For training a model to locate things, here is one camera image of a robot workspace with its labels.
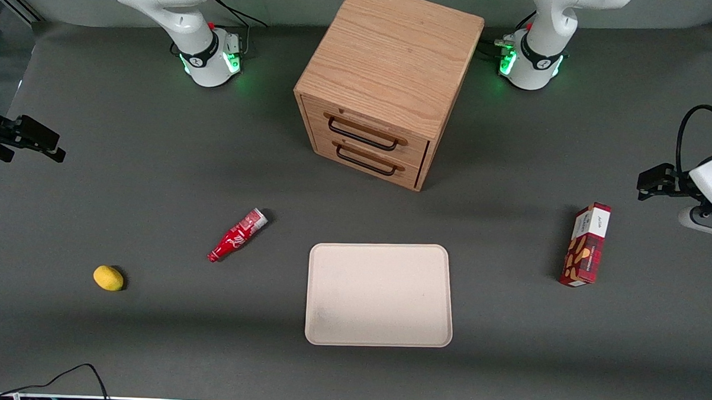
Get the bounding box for red cookie box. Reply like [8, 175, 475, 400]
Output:
[559, 201, 612, 289]

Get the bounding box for beige plastic tray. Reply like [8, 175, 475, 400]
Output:
[304, 240, 456, 350]

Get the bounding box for yellow lemon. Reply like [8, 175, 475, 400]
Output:
[93, 265, 124, 292]

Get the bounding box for red soda bottle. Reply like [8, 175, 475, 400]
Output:
[207, 206, 269, 265]

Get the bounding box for wooden drawer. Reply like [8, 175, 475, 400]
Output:
[301, 96, 432, 167]
[310, 130, 427, 188]

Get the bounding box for wooden drawer cabinet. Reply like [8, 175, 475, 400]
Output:
[290, 0, 486, 194]

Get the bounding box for black looped gripper cable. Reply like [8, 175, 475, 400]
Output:
[675, 104, 712, 178]

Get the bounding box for black table edge cable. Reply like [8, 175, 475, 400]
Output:
[0, 360, 112, 400]

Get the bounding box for black drawer handle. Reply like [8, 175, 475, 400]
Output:
[335, 144, 398, 177]
[327, 116, 400, 151]

